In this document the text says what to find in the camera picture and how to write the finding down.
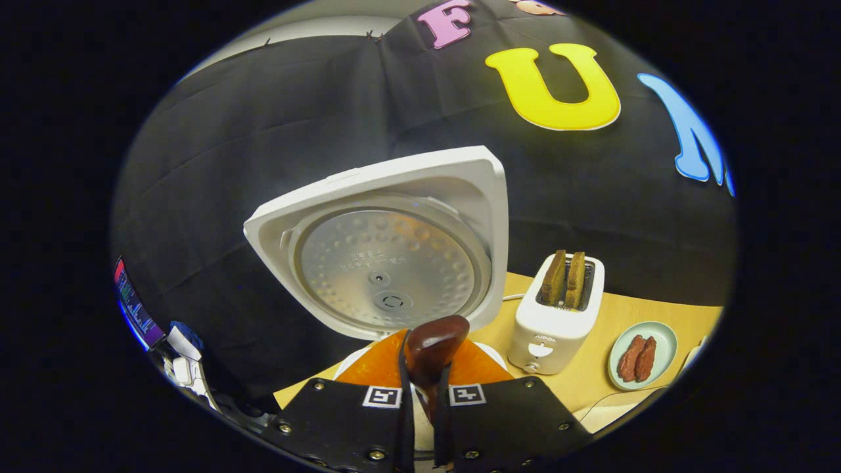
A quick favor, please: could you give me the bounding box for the white toaster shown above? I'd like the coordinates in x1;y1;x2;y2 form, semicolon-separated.
508;253;606;375

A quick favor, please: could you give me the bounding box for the red meat slice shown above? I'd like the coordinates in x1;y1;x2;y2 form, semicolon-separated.
616;335;647;383
635;336;658;383

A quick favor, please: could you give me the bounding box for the dark wooden spoon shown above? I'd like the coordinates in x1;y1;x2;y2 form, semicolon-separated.
404;315;470;424

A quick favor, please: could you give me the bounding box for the white device with cables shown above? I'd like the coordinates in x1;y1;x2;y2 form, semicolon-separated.
161;321;217;411

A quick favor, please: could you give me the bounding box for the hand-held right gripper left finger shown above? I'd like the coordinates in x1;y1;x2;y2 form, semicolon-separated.
273;328;416;472

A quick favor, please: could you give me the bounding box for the brown toast slice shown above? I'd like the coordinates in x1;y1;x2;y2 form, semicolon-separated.
540;250;567;306
565;252;587;309

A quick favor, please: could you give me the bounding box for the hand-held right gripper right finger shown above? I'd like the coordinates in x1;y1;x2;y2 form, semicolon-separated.
434;335;592;472

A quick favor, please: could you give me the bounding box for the computer monitor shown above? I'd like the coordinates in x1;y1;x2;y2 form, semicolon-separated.
113;258;166;349

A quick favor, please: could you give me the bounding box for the white rice cooker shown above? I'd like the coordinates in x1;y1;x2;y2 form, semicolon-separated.
243;146;510;372

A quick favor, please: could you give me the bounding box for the pale green plate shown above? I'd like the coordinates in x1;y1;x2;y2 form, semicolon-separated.
608;321;678;392

